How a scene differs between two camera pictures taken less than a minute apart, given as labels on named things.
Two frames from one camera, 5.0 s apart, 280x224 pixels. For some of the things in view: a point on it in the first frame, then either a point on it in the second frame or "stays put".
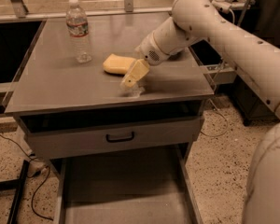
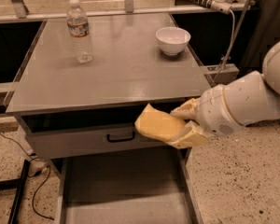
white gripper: (148, 52) to (212, 110)
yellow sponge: (118, 64) to (158, 125)
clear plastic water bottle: (77, 26) stays put
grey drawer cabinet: (118, 153) stays put
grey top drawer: (51, 135) stays put
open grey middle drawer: (127, 189) stays put
